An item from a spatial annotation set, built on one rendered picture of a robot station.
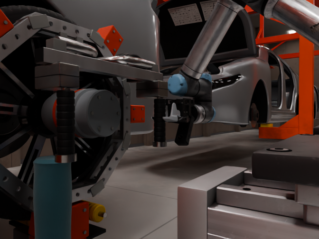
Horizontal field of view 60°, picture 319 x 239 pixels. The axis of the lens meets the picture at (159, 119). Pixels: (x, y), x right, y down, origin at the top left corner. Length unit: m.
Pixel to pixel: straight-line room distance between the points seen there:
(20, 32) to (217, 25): 0.57
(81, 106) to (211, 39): 0.47
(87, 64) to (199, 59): 0.42
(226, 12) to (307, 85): 3.27
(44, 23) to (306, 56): 3.69
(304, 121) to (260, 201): 3.86
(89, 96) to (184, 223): 0.51
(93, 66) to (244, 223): 0.52
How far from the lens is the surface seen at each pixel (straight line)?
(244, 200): 0.28
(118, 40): 1.04
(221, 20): 0.94
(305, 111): 4.12
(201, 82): 1.05
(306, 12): 0.97
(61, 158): 0.59
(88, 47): 0.68
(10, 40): 0.80
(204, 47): 0.94
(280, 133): 4.18
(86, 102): 0.73
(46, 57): 0.61
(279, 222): 0.26
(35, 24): 0.84
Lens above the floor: 0.84
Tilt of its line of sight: 1 degrees down
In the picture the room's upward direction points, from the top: straight up
